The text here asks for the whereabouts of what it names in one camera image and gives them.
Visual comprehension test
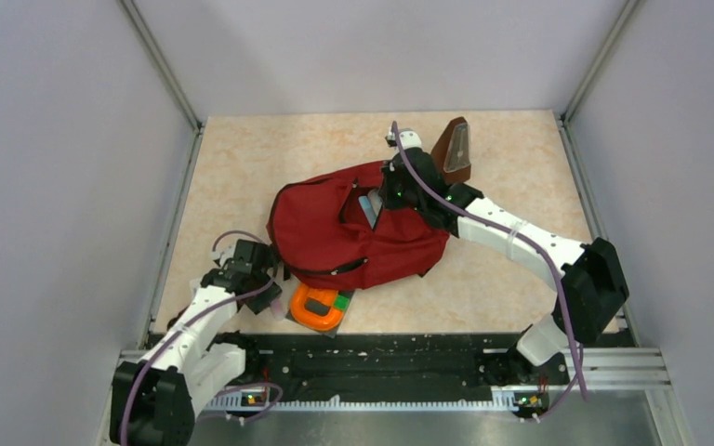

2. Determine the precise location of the orange plastic letter toy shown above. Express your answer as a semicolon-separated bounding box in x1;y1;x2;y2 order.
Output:
287;283;344;333

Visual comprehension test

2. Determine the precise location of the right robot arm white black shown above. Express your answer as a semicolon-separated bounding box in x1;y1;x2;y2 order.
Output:
379;148;629;383

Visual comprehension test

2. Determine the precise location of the brown wooden metronome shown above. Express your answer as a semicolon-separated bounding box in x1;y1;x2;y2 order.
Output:
430;116;471;185

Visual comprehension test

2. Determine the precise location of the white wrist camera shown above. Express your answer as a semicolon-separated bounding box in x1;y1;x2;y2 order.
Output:
385;128;423;151
210;243;235;268

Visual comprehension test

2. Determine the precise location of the aluminium frame post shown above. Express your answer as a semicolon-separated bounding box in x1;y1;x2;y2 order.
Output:
560;0;645;126
116;0;204;134

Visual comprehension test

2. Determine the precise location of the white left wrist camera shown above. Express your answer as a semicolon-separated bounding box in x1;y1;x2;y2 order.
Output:
210;243;235;268

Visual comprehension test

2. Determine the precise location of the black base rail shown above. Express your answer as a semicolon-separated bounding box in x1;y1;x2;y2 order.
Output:
147;332;635;408

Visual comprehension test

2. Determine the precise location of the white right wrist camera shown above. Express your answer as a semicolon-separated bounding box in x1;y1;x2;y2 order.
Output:
385;128;423;151

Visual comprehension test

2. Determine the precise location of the light blue blister pack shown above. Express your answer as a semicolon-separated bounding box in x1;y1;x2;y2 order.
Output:
358;189;384;230

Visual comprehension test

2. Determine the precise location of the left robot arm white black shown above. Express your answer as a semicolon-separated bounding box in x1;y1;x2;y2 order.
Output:
109;231;279;445

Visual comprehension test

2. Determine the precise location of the red backpack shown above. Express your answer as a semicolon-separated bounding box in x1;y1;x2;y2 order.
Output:
267;161;450;291

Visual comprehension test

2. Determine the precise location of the aluminium frame post left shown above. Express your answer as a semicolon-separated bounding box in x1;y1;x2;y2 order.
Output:
116;0;204;134

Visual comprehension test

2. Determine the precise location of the green toy block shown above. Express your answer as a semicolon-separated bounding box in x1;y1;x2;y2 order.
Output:
331;294;350;312

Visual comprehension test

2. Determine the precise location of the pink eraser stick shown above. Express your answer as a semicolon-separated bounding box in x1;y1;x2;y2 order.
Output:
270;296;288;321

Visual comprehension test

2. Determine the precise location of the aluminium frame post right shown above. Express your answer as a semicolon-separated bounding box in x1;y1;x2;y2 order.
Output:
560;0;645;126

